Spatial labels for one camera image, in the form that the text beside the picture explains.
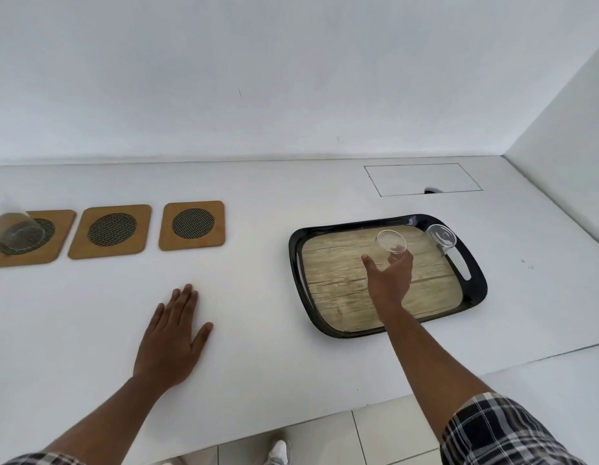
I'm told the person's left hand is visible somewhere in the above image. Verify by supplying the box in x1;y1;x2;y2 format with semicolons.
133;284;214;389

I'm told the person's right hand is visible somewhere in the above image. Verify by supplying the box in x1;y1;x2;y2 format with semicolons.
361;248;415;314

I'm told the clear drinking glass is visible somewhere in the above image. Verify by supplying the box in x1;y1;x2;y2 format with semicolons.
425;224;458;257
375;229;408;265
0;188;47;253

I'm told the person's left forearm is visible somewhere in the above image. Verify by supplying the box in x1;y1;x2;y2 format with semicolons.
42;377;178;465

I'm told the person's right forearm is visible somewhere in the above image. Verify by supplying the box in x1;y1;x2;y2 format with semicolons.
378;305;495;434

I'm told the black tray with wood print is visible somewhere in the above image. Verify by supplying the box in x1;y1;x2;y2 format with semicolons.
288;214;488;339

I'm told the wooden coaster with mesh centre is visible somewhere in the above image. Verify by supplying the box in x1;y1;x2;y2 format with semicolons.
67;204;153;261
158;201;226;252
0;209;77;270

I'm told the white shoe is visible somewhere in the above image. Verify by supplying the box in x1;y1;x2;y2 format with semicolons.
268;439;294;465

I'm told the plaid shirt left sleeve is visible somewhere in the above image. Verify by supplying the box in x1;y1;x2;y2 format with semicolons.
0;450;79;465

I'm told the plaid shirt sleeve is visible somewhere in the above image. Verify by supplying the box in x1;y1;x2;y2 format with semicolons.
0;450;79;465
440;392;588;465

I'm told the plaid shirt right sleeve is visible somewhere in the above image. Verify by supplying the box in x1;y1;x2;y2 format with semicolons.
440;392;588;465

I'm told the white countertop cable hatch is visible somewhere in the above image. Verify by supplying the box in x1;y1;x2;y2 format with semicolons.
364;163;484;197

